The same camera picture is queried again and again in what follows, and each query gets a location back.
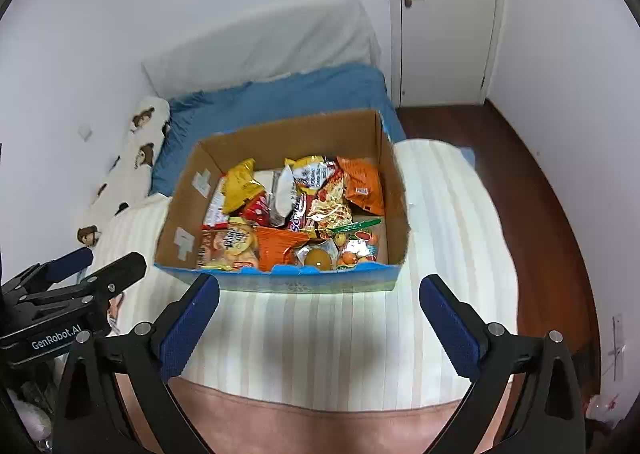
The blue blanket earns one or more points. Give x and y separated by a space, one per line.
280 104

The white wall socket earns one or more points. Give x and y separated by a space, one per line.
618 344

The orange jelly cup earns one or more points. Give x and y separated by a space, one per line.
317 258

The white flat packet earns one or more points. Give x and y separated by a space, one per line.
281 191

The dog print pillow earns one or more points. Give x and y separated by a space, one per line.
135 159

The small red snack packet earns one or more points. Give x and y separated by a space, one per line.
256 210

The dark orange snack packet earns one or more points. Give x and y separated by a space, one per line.
365 184

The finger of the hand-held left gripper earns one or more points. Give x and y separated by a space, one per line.
120 271
70 261

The yellow biscuit packet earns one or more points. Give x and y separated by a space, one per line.
230 246

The grey plush toy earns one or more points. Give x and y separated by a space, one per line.
35 419

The yellow red noodle packet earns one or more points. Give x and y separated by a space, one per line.
325 199

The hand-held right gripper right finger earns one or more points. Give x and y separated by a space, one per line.
450 329

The white beige striped blanket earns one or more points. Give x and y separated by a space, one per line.
325 334

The colourful candy bag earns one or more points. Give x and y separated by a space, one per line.
357 246

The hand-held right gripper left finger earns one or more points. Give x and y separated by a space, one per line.
190 324

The white quilted pillow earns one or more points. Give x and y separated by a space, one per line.
260 44

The purple white snack packet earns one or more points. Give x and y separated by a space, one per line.
298 215

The bright orange snack packet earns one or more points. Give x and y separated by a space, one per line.
275 246

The cardboard box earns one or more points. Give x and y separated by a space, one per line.
280 139

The white door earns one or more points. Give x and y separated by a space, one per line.
445 34

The yellow chips packet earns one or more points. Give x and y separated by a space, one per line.
240 184

